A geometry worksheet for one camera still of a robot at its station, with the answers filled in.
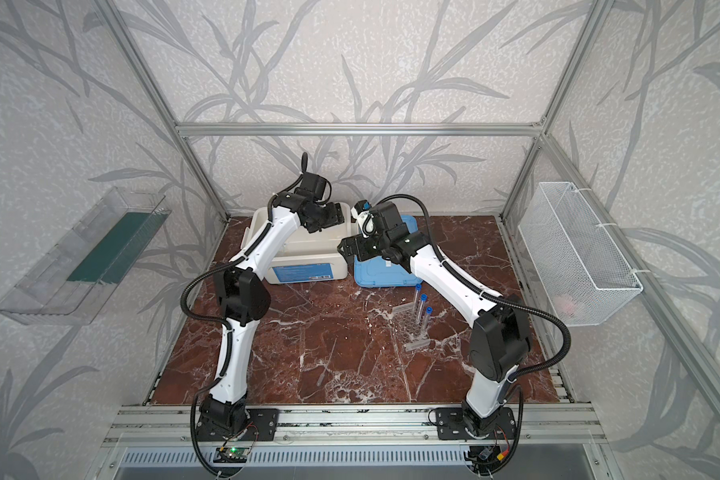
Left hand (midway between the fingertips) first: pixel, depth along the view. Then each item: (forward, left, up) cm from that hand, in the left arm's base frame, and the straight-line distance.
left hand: (340, 209), depth 95 cm
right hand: (-14, -6, +5) cm, 16 cm away
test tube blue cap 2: (-30, -25, -3) cm, 39 cm away
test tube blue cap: (-27, -24, -13) cm, 39 cm away
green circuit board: (-64, +23, -21) cm, 71 cm away
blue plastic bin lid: (-12, -13, -18) cm, 25 cm away
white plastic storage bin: (-18, +8, -1) cm, 20 cm away
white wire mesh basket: (-32, -54, +17) cm, 65 cm away
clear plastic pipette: (-48, +3, -19) cm, 52 cm away
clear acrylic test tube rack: (-30, -21, -19) cm, 42 cm away
